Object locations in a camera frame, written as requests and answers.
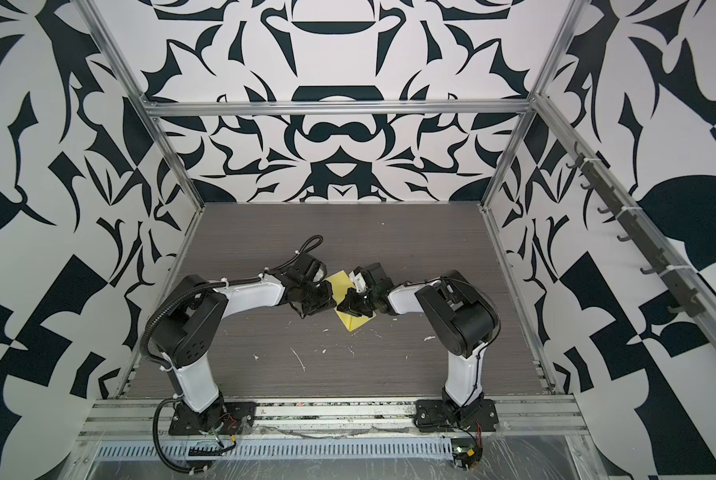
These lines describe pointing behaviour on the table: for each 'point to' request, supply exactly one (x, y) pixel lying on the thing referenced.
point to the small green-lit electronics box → (466, 453)
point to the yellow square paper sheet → (340, 285)
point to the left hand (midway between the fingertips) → (342, 298)
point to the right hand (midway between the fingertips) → (339, 306)
